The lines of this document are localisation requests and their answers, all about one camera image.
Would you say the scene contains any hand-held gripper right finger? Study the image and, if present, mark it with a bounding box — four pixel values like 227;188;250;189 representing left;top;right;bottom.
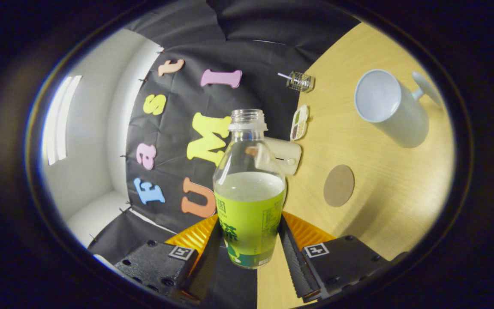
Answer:
278;210;408;303

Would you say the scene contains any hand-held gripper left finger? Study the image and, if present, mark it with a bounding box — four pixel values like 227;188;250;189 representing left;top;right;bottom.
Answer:
112;214;224;306

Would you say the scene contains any green label juice bottle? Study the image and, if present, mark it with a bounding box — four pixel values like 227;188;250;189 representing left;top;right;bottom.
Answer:
213;109;287;270

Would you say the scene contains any round brown coaster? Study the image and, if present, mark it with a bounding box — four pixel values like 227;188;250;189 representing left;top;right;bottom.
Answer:
323;164;355;208

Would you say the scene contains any white cup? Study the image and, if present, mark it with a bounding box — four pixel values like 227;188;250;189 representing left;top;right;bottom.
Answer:
354;69;444;149

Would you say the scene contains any wooden table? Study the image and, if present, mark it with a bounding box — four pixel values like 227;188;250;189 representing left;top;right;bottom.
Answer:
257;22;455;309

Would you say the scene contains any white toaster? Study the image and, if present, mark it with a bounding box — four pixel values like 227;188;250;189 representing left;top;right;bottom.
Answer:
245;136;302;176

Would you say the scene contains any white divided tray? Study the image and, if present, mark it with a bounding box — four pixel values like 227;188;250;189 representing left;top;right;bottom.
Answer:
290;104;310;141

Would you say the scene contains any ceiling light panel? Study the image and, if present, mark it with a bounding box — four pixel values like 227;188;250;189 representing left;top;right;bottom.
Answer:
42;75;82;166

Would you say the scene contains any wire mesh holder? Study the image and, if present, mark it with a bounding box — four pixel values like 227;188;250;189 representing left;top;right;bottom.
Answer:
286;71;315;93

